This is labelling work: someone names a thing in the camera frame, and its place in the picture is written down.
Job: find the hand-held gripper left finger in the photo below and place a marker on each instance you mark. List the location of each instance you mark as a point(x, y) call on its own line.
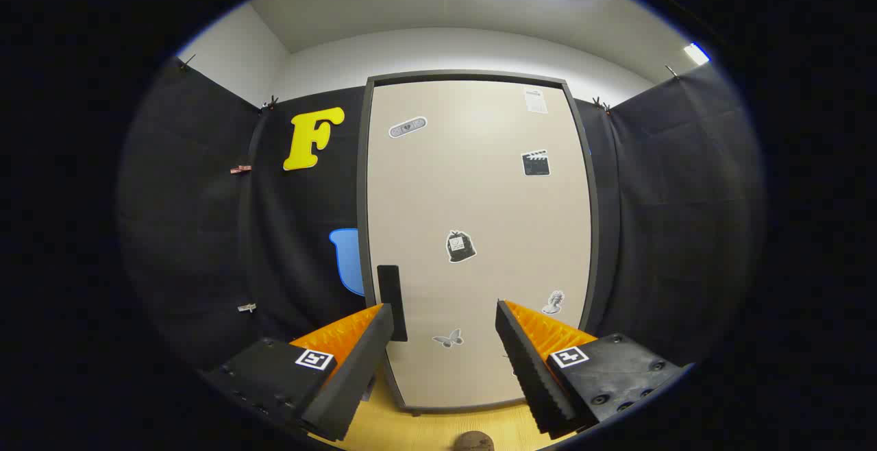
point(356, 375)

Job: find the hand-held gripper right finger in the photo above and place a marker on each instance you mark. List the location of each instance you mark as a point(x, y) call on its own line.
point(538, 382)

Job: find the brown fuzzy shoe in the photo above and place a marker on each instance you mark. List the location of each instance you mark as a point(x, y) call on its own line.
point(474, 442)

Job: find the grey shoe cabinet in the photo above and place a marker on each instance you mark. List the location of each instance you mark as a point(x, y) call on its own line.
point(362, 197)

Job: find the white shoe cabinet door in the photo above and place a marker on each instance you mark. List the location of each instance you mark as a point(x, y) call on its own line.
point(466, 184)

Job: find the white clip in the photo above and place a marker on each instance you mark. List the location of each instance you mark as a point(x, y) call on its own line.
point(246, 308)

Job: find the black backdrop cloth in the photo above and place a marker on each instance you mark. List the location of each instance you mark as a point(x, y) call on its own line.
point(685, 218)

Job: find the black binder clip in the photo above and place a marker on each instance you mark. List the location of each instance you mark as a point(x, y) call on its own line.
point(601, 103)
point(671, 72)
point(269, 103)
point(186, 62)

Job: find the small ceiling light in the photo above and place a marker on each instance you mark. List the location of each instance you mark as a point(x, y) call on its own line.
point(695, 53)

